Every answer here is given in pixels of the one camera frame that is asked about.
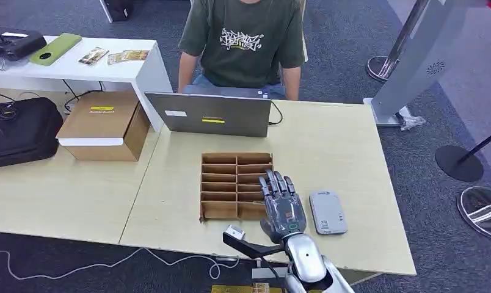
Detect printed card stack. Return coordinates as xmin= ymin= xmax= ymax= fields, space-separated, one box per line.
xmin=78 ymin=46 xmax=110 ymax=67

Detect white floor cable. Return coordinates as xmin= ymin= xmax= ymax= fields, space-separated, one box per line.
xmin=0 ymin=247 xmax=241 ymax=281

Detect black laptop cable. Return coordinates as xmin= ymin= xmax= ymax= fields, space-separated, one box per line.
xmin=267 ymin=100 xmax=284 ymax=126

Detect green phone case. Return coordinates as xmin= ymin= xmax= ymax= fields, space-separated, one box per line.
xmin=28 ymin=32 xmax=83 ymax=67

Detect yellow floor plate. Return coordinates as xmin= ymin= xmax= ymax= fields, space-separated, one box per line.
xmin=211 ymin=284 xmax=287 ymax=293

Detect white desk shelf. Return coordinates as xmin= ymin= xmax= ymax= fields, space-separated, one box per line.
xmin=0 ymin=34 xmax=174 ymax=132

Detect chrome mirror floor base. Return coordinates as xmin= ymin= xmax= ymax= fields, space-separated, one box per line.
xmin=456 ymin=185 xmax=491 ymax=240

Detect grey laptop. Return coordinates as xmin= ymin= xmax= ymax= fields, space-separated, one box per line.
xmin=144 ymin=92 xmax=272 ymax=139

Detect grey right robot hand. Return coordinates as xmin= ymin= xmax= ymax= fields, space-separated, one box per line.
xmin=258 ymin=169 xmax=308 ymax=245

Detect chrome post with round base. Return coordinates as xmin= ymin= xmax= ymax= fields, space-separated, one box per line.
xmin=365 ymin=0 xmax=431 ymax=83

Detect white plastic bag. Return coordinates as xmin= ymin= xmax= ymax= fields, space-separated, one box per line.
xmin=398 ymin=106 xmax=427 ymax=131

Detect person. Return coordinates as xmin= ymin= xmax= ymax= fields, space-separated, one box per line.
xmin=177 ymin=0 xmax=307 ymax=101

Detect black case with white frame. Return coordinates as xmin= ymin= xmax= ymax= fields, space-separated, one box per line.
xmin=98 ymin=0 xmax=134 ymax=23

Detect grey standing kiosk panel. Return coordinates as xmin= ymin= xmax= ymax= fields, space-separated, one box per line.
xmin=363 ymin=0 xmax=491 ymax=128

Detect white slab under box lid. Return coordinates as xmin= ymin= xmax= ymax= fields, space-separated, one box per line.
xmin=57 ymin=137 xmax=125 ymax=147

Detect black round floor stand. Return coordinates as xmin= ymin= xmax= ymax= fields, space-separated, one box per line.
xmin=434 ymin=124 xmax=491 ymax=184

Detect white metal bracket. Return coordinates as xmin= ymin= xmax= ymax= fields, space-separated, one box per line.
xmin=251 ymin=259 xmax=289 ymax=281

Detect black cables under shelf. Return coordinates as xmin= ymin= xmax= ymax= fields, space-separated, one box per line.
xmin=62 ymin=79 xmax=106 ymax=114

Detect black bag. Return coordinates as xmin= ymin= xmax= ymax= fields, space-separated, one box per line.
xmin=0 ymin=96 xmax=64 ymax=170

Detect brown cardboard box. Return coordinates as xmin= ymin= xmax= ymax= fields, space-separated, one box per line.
xmin=56 ymin=90 xmax=151 ymax=162

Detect wooden compartment box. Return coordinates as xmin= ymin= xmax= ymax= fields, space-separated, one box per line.
xmin=199 ymin=151 xmax=274 ymax=223

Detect black device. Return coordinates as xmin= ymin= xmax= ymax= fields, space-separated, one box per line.
xmin=0 ymin=26 xmax=48 ymax=62

